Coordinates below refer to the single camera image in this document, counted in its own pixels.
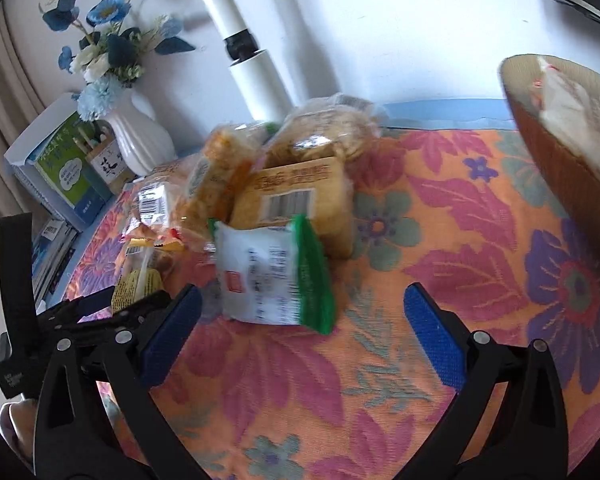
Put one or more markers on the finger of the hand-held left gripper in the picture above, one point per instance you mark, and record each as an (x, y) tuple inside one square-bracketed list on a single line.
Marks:
[(140, 310), (97, 301)]

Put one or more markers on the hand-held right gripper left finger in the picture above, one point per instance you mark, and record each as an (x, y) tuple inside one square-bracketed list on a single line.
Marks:
[(172, 330)]

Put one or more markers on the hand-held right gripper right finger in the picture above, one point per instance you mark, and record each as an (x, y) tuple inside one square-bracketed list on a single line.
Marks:
[(432, 329)]

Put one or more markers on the clear brown pastry packet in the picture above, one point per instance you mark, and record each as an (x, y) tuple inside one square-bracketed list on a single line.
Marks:
[(155, 205)]

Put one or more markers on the white green-edged snack packet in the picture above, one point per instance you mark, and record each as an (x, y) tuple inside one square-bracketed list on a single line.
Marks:
[(267, 275)]

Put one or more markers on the clear yellow puffed snack packet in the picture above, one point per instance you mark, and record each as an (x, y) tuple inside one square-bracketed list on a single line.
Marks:
[(215, 175)]

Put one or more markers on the orange bread slice packet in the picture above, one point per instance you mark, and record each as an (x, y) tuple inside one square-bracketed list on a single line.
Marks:
[(300, 200)]

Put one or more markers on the gold ribbed bowl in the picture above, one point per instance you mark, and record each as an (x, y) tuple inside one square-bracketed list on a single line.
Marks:
[(550, 180)]

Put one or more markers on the clear cracker bag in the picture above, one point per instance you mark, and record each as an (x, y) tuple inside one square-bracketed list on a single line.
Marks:
[(325, 127)]

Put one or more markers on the person's left hand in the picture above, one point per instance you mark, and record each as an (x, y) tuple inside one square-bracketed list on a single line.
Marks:
[(17, 432)]

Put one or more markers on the stack of books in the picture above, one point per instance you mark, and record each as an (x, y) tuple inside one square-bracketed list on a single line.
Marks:
[(50, 255)]

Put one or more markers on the floral woven tablecloth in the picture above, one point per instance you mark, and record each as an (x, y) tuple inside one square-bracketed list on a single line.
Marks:
[(430, 270)]

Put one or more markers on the green book in white box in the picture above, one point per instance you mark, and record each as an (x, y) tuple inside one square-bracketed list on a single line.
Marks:
[(62, 165)]

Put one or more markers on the brown pen holder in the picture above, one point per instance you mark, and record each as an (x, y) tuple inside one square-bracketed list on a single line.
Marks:
[(107, 162)]

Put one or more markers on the beige curtain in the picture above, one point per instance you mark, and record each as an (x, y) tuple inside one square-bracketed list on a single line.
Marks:
[(5, 120)]

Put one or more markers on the white ribbed vase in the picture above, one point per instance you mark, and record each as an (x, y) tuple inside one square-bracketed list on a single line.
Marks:
[(140, 135)]

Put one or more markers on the blue white artificial flowers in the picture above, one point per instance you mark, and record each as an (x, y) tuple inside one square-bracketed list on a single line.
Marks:
[(112, 45)]

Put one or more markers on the white lamp pole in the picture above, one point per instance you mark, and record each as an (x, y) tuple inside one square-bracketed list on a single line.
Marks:
[(250, 75)]

